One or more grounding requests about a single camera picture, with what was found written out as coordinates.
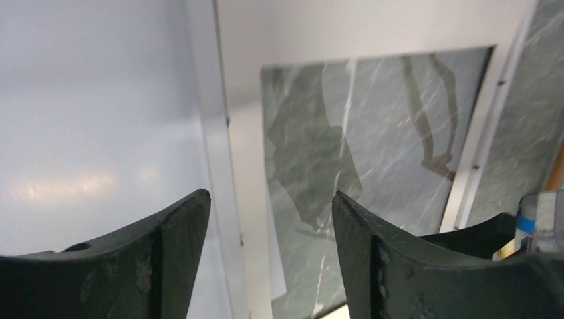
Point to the orange wooden shelf rack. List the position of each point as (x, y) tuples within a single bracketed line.
[(554, 182)]

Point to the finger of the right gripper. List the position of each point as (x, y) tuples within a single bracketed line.
[(482, 240)]

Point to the blue capped tube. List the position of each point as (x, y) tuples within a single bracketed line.
[(540, 222)]

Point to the silver picture frame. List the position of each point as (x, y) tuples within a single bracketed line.
[(389, 130)]

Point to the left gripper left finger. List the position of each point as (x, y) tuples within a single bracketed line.
[(146, 269)]

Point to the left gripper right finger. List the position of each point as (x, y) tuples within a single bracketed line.
[(388, 272)]

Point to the white mat board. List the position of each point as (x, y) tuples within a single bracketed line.
[(257, 33)]

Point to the white photo sheet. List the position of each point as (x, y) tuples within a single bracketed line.
[(106, 119)]

